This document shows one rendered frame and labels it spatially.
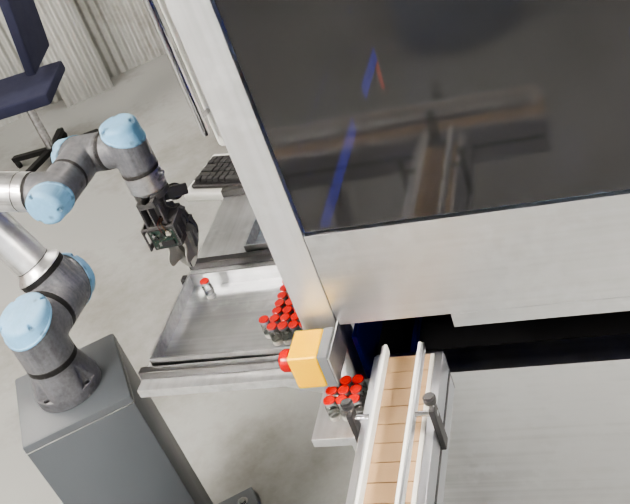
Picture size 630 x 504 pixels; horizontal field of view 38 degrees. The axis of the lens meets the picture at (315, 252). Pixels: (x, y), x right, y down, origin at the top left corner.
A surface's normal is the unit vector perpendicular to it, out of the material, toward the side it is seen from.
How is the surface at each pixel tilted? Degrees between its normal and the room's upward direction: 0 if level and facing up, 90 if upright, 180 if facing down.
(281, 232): 90
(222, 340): 0
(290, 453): 0
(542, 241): 90
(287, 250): 90
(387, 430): 0
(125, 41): 90
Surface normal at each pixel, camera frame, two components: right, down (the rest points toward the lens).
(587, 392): -0.18, 0.63
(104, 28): 0.33, 0.47
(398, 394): -0.29, -0.77
